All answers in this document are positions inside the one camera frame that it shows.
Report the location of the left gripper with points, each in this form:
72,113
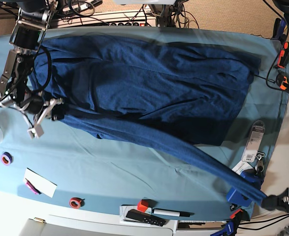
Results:
273,202

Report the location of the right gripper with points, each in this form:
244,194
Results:
33,104

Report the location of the blue t-shirt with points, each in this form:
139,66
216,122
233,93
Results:
170,97

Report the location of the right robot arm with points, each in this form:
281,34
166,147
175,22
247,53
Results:
33,21

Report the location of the blue box with black knob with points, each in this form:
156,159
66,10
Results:
253,177

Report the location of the blue orange bottom clamp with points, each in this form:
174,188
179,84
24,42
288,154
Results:
230,228

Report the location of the white paper tag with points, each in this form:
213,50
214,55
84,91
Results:
241,166

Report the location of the light blue table cloth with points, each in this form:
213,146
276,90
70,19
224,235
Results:
109,173

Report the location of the purple tape roll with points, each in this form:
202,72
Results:
6,158

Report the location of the clear blister pack with label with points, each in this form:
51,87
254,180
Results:
254,140

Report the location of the white notepad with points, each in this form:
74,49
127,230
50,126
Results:
45,186

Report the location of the red tape roll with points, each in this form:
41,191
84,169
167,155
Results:
76,202

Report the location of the white black marker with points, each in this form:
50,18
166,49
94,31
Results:
171,213

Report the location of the white power strip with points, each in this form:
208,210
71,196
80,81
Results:
110,18

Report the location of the orange black utility knife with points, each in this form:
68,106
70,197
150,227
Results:
283,82

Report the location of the red cube block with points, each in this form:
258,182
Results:
143,206

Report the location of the black remote control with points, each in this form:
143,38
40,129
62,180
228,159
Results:
145,218

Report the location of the orange black clamp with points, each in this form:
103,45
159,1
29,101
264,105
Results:
283,57

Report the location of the blue black spring clamp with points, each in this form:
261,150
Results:
278,29

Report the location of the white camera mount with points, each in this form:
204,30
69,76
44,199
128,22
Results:
34,121

